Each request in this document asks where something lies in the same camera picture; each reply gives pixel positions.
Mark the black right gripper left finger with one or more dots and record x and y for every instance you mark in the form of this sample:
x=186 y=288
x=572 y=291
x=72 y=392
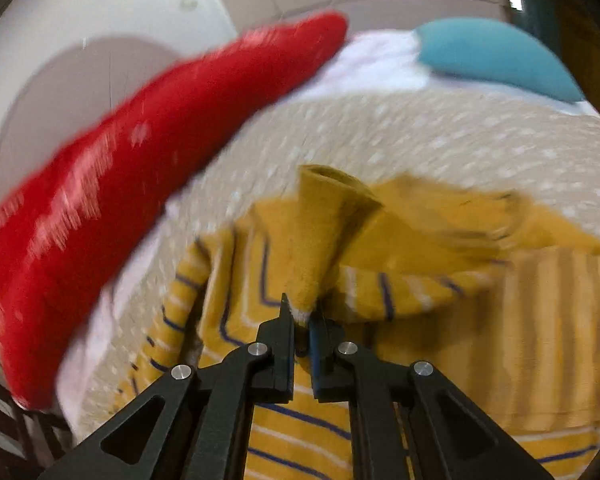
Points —
x=191 y=424

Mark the red embroidered quilt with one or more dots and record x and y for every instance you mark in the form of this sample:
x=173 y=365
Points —
x=68 y=229

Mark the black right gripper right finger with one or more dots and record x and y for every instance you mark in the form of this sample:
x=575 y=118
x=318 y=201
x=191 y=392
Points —
x=410 y=422

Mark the yellow striped knit sweater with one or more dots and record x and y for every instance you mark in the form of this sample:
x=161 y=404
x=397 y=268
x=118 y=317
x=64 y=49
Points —
x=499 y=293

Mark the beige heart-pattern bedspread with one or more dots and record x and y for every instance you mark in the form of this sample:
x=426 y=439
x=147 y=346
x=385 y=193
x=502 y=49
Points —
x=463 y=137

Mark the teal pillow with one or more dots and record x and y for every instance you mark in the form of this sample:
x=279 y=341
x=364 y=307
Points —
x=493 y=51

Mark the white round headboard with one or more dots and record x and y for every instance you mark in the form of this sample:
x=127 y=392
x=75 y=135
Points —
x=70 y=92

